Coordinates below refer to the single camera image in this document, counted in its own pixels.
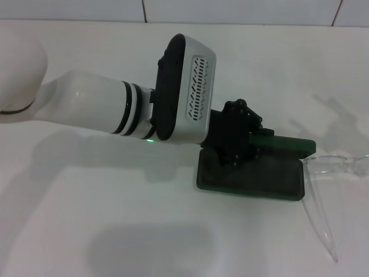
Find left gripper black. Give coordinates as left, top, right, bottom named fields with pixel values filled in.
left=201, top=99, right=275, bottom=169

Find green glasses case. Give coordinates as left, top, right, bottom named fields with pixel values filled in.
left=196, top=134, right=317, bottom=202

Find clear white glasses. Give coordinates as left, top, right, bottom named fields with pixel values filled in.
left=301, top=154, right=369, bottom=263

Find left wrist camera silver box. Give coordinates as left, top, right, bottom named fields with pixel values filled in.
left=151, top=33, right=217, bottom=145

